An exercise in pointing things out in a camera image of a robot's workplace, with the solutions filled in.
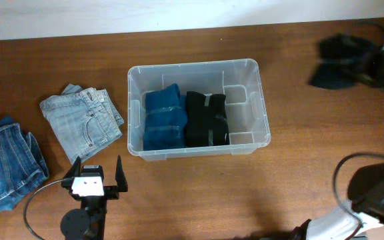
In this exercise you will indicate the dark blue folded garment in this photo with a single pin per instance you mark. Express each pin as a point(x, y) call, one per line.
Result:
point(166, 118)

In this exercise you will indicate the light blue folded jeans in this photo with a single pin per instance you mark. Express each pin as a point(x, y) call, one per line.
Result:
point(85, 121)

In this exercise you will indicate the clear plastic storage bin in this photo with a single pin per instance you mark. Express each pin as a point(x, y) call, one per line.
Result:
point(239, 80)

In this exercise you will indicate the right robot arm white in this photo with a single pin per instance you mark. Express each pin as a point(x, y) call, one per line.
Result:
point(363, 208)

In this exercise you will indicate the black garment taped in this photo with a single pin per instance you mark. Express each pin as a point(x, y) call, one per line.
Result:
point(207, 124)

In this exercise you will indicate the dark navy garment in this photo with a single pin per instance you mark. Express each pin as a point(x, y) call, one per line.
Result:
point(341, 58)

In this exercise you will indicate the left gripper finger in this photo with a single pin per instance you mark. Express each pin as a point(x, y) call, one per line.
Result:
point(74, 171)
point(120, 177)

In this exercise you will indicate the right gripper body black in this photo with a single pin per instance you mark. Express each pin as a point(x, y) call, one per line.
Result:
point(340, 58)

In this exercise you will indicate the left gripper white camera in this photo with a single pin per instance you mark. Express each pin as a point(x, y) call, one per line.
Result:
point(87, 186)

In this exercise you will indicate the dark blue folded jeans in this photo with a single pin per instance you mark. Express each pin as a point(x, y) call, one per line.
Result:
point(22, 165)

